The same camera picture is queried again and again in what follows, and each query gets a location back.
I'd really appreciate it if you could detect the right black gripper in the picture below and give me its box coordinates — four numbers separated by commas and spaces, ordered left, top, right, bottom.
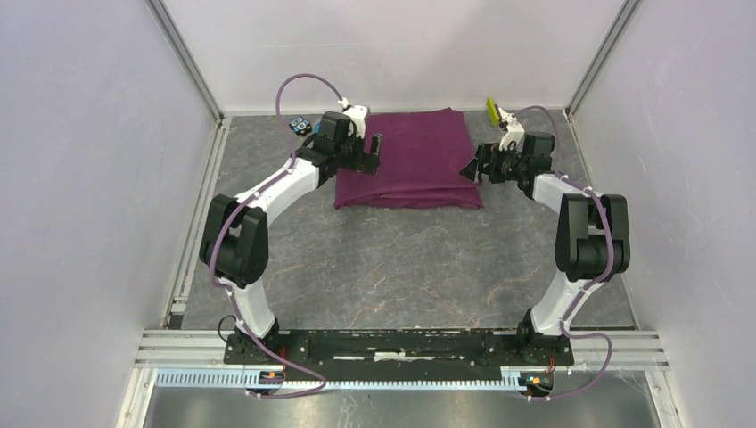
458, 142, 527, 184

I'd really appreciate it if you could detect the purple cloth wrap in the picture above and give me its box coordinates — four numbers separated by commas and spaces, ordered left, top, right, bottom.
333, 108, 483, 210

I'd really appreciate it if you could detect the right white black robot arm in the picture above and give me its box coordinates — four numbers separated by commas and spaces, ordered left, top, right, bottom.
460, 132, 630, 364

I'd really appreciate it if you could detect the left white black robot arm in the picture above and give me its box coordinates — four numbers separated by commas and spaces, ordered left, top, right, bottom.
200, 104, 382, 364

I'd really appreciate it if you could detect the yellow green white object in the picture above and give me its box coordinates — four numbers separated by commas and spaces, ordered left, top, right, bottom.
485, 97, 503, 128

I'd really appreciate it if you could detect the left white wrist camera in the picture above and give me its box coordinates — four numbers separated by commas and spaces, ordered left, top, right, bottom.
338, 97, 370, 138

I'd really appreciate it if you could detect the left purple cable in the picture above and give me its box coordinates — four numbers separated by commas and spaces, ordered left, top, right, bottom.
209, 73, 349, 400

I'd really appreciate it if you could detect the purple cable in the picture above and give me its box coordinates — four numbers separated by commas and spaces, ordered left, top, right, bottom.
514, 104, 621, 403
209, 73, 349, 400

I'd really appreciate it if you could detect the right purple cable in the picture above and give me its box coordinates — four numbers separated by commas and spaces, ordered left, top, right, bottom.
514, 104, 621, 403

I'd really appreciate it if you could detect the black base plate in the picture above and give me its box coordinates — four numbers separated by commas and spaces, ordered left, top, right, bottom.
224, 329, 574, 383

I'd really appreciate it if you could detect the aluminium frame rail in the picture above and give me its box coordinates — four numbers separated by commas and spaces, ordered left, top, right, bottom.
116, 330, 685, 427

